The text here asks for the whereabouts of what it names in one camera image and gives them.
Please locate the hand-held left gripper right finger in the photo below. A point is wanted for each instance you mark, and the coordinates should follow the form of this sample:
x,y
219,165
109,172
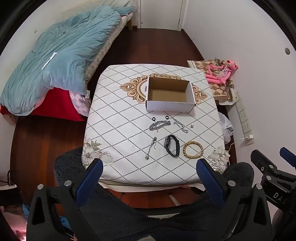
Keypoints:
x,y
208,178

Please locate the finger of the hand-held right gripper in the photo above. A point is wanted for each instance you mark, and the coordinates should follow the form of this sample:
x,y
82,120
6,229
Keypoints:
x,y
262,160
288,154

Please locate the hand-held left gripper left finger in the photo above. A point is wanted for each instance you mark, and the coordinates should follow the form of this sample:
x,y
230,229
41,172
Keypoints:
x,y
92,176

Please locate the black smart band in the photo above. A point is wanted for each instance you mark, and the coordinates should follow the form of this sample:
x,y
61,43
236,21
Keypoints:
x,y
167,141

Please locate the white cardboard box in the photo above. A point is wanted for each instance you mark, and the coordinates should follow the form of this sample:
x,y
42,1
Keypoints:
x,y
170,105

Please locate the white charger plug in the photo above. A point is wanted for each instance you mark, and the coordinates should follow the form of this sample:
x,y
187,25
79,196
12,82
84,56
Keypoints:
x,y
249,138

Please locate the white power strip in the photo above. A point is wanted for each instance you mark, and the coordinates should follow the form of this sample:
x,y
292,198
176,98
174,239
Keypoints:
x,y
244,118

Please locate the white plastic bag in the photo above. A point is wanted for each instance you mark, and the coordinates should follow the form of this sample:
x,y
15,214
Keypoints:
x,y
225,126

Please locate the diamond patterned tablecloth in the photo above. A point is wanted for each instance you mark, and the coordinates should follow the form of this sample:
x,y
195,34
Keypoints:
x,y
120,129

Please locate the pink checkered cloth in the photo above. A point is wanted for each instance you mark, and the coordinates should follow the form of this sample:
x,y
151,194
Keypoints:
x,y
81,102

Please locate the red cloth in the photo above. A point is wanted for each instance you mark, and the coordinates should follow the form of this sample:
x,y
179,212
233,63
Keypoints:
x,y
57,106

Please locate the pink plush toy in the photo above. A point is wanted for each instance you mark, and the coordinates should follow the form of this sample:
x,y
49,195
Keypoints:
x,y
219,71

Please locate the bed with checkered sheet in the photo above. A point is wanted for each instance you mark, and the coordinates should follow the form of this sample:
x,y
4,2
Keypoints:
x,y
104,51

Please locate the light blue duvet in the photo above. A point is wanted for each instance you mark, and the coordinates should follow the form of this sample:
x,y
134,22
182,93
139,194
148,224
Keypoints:
x,y
64,53

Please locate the white door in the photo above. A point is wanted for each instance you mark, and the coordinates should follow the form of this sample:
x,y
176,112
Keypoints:
x,y
159,14

